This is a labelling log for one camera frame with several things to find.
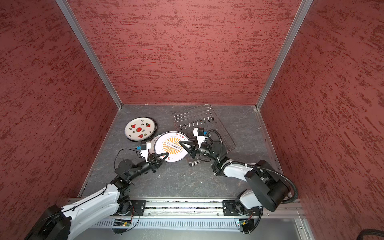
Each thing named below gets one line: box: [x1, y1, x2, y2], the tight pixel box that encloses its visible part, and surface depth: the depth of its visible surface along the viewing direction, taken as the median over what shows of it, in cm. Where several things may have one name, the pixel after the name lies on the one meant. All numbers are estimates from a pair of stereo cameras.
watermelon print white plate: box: [124, 117, 158, 142], surface depth 105 cm
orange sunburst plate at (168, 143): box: [154, 131, 191, 163], surface depth 72 cm
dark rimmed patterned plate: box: [124, 117, 158, 142], surface depth 105 cm
